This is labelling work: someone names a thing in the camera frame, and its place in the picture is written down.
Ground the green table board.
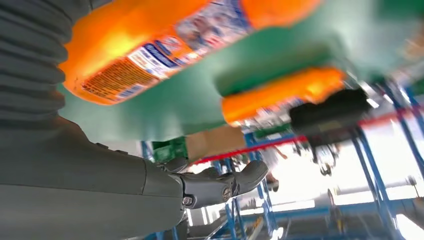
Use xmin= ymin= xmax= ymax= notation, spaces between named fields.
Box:
xmin=57 ymin=0 xmax=424 ymax=143

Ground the open cardboard box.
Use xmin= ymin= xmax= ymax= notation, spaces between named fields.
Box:
xmin=185 ymin=125 xmax=247 ymax=163

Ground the black case with yellow label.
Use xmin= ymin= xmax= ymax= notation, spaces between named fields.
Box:
xmin=289 ymin=87 xmax=374 ymax=147

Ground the red metal rail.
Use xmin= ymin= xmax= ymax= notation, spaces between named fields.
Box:
xmin=193 ymin=109 xmax=424 ymax=166

